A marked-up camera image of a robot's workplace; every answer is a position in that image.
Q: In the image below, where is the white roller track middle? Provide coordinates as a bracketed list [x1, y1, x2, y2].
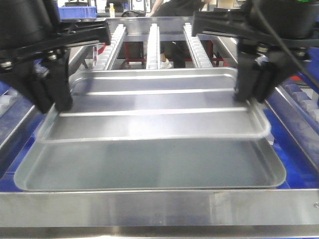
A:
[146, 23, 160, 70]

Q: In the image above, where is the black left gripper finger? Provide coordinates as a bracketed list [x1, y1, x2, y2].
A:
[0, 64, 53, 114]
[41, 48, 73, 112]

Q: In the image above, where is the small silver ribbed tray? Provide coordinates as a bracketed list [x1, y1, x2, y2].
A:
[36, 67, 271, 143]

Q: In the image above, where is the white roller track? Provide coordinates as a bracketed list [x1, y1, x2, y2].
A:
[183, 22, 213, 68]
[146, 23, 160, 70]
[95, 24, 126, 71]

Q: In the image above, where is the red metal frame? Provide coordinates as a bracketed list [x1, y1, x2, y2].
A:
[94, 40, 228, 66]

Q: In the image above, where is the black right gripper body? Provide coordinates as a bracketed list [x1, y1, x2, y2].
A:
[192, 9, 312, 61]

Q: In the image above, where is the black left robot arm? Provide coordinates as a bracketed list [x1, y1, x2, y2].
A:
[0, 0, 111, 113]

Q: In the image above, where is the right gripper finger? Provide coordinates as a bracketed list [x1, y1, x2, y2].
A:
[234, 39, 262, 102]
[254, 52, 297, 103]

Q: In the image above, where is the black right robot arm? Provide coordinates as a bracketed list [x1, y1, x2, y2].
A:
[0, 0, 319, 113]

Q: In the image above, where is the large grey metal tray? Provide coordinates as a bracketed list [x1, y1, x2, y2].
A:
[14, 138, 287, 192]

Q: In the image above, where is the person in black clothes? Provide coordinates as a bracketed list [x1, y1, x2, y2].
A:
[149, 0, 212, 70]

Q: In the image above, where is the steel front shelf beam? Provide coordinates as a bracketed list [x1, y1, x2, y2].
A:
[0, 189, 319, 239]

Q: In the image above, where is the white roller track right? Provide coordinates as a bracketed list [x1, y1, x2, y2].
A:
[183, 22, 213, 68]

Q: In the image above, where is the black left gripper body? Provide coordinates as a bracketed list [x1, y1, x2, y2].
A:
[0, 20, 111, 72]

